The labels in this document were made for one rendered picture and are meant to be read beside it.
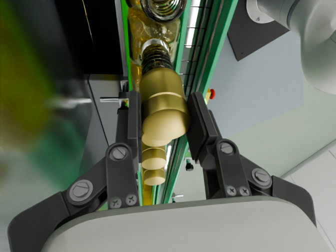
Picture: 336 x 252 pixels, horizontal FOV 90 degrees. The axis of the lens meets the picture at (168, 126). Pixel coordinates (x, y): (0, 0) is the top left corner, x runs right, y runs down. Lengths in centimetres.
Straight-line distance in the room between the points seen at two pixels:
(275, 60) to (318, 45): 47
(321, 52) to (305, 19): 10
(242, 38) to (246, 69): 18
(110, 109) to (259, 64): 72
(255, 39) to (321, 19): 31
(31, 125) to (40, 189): 7
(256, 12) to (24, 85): 73
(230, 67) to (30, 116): 82
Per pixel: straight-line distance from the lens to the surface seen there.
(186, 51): 44
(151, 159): 21
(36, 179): 21
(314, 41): 56
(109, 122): 59
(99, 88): 50
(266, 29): 85
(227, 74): 92
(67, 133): 27
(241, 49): 84
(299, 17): 60
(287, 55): 102
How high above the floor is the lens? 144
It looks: 39 degrees down
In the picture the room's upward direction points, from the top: 171 degrees clockwise
